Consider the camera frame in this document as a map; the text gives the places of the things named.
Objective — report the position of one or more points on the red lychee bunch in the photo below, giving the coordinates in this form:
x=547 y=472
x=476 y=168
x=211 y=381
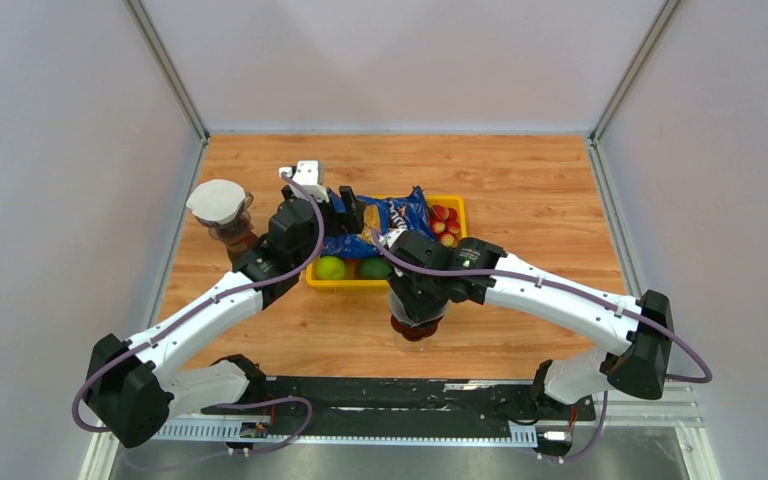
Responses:
x=445 y=223

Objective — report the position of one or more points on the white coffee filter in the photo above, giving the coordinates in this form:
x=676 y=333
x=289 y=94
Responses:
x=198 y=199

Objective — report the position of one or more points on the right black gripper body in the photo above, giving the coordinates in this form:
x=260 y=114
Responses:
x=419 y=295

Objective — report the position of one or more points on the blue chips bag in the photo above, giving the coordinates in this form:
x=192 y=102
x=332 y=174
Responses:
x=381 y=214

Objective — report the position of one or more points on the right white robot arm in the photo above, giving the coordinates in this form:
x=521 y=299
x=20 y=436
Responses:
x=631 y=335

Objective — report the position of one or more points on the dark green lime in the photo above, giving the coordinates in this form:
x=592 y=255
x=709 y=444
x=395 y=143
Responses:
x=373 y=268

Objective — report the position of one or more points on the brown glass cup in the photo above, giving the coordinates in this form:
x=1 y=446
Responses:
x=239 y=243

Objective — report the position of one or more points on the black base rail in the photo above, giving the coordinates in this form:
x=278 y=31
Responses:
x=406 y=407

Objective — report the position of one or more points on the yellow plastic tray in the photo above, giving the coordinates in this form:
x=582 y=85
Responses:
x=351 y=283

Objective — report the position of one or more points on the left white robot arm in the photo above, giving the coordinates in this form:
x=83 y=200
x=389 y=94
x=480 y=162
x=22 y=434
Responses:
x=134 y=386

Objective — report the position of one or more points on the clear glass beaker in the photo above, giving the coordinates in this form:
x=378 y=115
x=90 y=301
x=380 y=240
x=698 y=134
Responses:
x=423 y=346

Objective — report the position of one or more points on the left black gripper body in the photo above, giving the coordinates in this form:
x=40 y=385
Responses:
x=336 y=222

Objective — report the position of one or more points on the yellow-green lime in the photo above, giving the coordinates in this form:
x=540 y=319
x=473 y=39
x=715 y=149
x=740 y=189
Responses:
x=330 y=268

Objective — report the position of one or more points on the brown coffee dripper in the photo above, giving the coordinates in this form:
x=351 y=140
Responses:
x=410 y=330

